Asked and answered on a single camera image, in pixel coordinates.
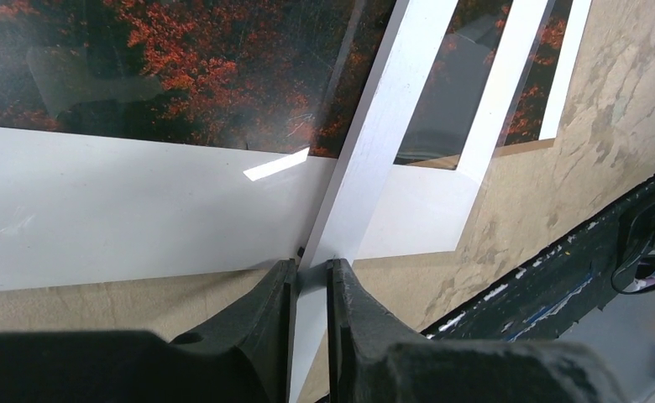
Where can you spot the white picture frame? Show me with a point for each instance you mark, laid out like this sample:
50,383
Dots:
410,43

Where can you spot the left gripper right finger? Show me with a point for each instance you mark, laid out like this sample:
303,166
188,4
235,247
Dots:
364,341

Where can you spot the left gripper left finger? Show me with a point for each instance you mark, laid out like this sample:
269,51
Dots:
244,352

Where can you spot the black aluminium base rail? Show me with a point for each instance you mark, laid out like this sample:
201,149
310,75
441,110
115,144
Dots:
583,270

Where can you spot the matted photo print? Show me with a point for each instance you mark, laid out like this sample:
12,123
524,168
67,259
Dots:
270,76

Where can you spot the white mat board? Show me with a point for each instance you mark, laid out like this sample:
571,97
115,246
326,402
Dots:
77,209

